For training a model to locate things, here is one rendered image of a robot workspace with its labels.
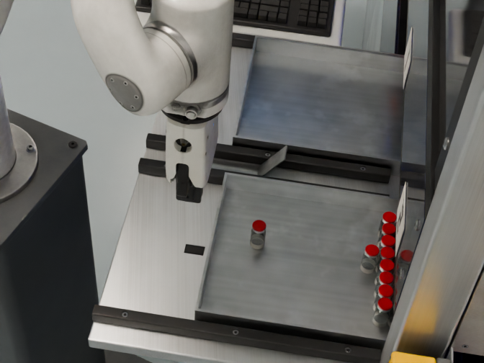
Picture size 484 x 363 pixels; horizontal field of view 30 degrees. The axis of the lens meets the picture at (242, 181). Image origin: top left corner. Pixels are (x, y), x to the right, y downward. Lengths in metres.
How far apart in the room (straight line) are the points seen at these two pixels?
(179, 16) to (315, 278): 0.56
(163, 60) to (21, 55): 2.17
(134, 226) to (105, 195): 1.21
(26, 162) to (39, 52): 1.57
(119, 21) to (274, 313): 0.57
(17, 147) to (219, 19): 0.69
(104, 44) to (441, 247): 0.41
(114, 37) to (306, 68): 0.82
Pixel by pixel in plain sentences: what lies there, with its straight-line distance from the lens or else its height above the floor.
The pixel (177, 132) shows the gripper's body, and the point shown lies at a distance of 1.01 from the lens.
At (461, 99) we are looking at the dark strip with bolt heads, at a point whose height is 1.34.
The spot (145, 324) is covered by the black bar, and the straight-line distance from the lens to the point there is 1.26.
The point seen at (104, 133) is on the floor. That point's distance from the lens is 2.75.
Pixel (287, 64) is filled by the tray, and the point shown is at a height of 0.88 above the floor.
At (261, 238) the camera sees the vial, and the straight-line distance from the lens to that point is 1.34.
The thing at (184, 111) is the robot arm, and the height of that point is 1.27.
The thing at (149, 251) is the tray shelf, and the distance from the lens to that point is 1.36.
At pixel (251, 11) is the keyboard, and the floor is 0.83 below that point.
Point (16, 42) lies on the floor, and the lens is 3.09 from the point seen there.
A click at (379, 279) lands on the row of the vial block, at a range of 1.30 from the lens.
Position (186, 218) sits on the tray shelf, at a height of 0.88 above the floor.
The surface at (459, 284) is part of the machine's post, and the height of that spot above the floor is 1.15.
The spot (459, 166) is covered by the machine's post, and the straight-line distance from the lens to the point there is 0.89.
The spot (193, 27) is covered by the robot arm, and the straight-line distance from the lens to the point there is 0.91.
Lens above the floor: 1.96
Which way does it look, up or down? 48 degrees down
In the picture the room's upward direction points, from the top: 5 degrees clockwise
